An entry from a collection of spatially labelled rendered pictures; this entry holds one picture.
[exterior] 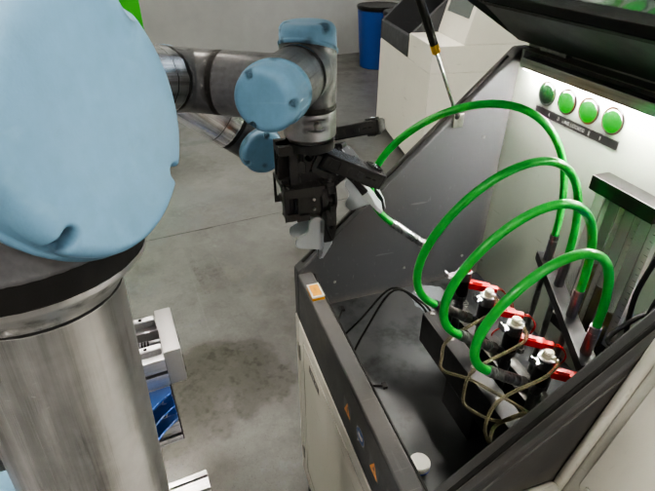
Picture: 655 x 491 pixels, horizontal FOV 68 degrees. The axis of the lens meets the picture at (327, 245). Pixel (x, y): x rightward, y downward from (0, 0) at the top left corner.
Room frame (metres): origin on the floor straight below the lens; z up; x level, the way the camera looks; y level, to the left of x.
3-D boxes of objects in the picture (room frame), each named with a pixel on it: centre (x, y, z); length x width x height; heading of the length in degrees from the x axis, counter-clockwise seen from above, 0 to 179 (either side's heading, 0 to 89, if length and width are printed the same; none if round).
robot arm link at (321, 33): (0.67, 0.03, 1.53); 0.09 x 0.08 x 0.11; 164
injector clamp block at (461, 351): (0.66, -0.31, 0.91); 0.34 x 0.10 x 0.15; 19
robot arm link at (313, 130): (0.67, 0.02, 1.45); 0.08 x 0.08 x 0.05
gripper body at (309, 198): (0.67, 0.03, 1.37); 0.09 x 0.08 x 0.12; 109
